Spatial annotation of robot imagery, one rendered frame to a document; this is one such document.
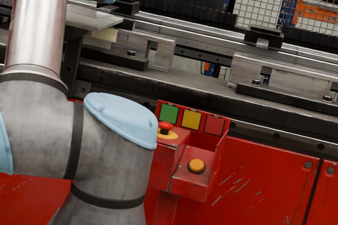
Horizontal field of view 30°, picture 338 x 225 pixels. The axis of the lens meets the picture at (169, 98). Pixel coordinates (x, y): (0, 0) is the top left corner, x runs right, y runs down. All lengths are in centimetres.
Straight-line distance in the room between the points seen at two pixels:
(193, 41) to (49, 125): 123
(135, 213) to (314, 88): 97
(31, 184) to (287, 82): 80
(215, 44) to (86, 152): 122
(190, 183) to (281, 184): 33
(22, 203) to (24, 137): 106
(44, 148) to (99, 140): 8
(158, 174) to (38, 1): 67
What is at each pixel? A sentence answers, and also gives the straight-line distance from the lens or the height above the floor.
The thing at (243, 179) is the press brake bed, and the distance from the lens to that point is 176.
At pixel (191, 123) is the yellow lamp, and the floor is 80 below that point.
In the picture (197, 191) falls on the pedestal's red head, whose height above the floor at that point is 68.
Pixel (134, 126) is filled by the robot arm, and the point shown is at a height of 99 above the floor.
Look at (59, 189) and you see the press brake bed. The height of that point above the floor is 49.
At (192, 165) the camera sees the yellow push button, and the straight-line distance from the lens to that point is 158.
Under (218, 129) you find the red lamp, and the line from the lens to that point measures 164.
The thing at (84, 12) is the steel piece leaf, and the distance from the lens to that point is 177.
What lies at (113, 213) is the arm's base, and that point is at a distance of 94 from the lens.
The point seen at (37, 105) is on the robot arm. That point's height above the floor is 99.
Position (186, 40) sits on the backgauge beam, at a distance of 208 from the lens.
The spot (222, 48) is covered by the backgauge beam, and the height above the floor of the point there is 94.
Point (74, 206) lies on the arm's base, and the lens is 97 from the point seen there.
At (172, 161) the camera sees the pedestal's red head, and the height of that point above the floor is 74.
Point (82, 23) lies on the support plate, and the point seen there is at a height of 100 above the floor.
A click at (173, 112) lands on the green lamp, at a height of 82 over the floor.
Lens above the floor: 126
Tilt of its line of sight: 14 degrees down
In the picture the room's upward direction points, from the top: 12 degrees clockwise
